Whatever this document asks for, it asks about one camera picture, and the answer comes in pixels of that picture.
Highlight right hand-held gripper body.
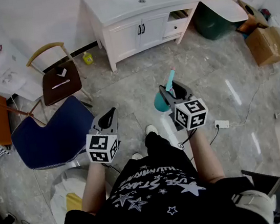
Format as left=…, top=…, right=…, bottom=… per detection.
left=165, top=91, right=211, bottom=133

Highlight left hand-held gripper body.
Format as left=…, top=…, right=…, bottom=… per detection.
left=81, top=111, right=124, bottom=166

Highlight teal spray bottle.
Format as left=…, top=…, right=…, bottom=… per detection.
left=149, top=66, right=182, bottom=114

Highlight person's right forearm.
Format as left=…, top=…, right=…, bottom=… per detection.
left=186, top=125, right=227, bottom=187

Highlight person's left forearm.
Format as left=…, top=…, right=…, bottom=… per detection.
left=75, top=160, right=111, bottom=216

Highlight small yellow bottle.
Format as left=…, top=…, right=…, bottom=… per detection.
left=81, top=51, right=94, bottom=66

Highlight white power strip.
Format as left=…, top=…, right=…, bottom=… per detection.
left=213, top=118, right=231, bottom=130

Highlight person's black trousers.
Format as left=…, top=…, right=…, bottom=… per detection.
left=143, top=128, right=187, bottom=167

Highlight blue upholstered chair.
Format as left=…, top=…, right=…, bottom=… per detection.
left=6, top=92, right=102, bottom=174

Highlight wooden chair with brown seat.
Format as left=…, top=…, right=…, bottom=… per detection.
left=24, top=38, right=95, bottom=117

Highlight white toothbrush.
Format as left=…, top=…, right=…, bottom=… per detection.
left=51, top=79, right=72, bottom=90

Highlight white plastic bag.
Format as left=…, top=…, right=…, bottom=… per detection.
left=46, top=162, right=115, bottom=224

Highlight small black and white box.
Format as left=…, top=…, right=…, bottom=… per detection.
left=55, top=65, right=69, bottom=78

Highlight dark green bin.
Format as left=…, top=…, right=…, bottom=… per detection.
left=191, top=0, right=236, bottom=43

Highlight person's black star-print shirt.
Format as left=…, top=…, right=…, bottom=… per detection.
left=49, top=141, right=271, bottom=224

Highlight large cardboard box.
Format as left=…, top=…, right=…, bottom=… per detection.
left=243, top=24, right=280, bottom=69

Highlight white curved shelf board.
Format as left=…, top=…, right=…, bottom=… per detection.
left=191, top=0, right=250, bottom=28

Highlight brown wooden coat rack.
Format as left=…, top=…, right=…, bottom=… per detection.
left=0, top=77, right=47, bottom=132

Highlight white vanity table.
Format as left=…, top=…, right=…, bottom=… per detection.
left=79, top=0, right=253, bottom=75

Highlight cardboard box with round hole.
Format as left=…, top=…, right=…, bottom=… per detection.
left=232, top=0, right=271, bottom=36

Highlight white water heater appliance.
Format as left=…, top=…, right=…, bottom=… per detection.
left=0, top=5, right=45, bottom=106

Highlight black open box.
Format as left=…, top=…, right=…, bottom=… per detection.
left=241, top=164, right=280, bottom=207

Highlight beige waist bag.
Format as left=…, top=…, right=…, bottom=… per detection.
left=230, top=186, right=280, bottom=224

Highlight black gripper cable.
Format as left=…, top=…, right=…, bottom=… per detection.
left=175, top=128, right=201, bottom=154

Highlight white cable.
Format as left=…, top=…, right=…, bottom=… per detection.
left=223, top=79, right=274, bottom=128

